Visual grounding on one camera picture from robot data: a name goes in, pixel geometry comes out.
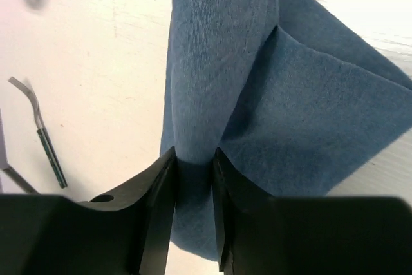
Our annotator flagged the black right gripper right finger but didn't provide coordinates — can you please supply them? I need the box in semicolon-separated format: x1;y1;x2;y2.
212;150;411;274

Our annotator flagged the blue cloth napkin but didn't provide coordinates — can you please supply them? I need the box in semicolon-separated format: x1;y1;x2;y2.
160;0;411;261

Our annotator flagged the fork with green handle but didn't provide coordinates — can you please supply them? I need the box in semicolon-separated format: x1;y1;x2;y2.
8;77;68;189

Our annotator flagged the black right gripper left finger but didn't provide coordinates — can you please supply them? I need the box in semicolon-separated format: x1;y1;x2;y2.
1;149;176;274

